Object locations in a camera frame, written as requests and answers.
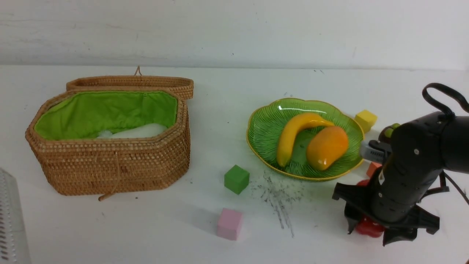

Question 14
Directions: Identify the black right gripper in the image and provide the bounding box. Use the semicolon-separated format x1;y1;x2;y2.
333;125;444;247

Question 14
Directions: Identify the red bell pepper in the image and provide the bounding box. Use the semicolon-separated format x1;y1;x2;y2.
354;179;385;238

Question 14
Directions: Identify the dark purple mangosteen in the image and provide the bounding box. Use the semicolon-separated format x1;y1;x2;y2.
377;123;400;144

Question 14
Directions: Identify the orange yellow mango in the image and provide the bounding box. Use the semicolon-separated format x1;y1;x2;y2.
306;126;349;171

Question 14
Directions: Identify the yellow banana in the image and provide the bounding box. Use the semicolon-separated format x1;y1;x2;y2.
276;112;335;168

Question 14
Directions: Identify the white radish with green leaves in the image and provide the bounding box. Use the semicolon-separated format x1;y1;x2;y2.
97;123;167;139

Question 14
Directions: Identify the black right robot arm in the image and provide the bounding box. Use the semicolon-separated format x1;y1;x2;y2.
333;112;469;245

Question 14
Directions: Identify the orange foam cube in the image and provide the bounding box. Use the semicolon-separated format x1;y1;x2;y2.
366;162;382;178

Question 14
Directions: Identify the yellow foam cube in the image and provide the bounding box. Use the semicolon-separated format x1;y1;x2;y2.
354;110;377;133

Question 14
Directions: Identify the green glass leaf plate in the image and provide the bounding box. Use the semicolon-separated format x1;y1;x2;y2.
246;98;365;182

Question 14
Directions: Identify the green foam cube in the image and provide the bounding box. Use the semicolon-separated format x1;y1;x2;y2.
224;164;250;195

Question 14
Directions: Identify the pink foam cube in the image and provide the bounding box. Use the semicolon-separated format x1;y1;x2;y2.
216;208;243;241

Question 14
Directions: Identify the woven wicker basket lid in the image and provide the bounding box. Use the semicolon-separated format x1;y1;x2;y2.
66;66;194;100

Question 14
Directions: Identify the woven wicker basket green lining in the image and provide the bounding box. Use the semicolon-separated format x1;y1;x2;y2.
25;89;191;196

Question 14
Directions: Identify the grey perforated metal panel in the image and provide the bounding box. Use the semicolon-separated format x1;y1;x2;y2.
0;169;32;264

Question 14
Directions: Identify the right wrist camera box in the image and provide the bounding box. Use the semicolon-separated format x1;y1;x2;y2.
359;140;392;164

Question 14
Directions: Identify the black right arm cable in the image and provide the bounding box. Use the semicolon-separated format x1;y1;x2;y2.
422;83;469;206

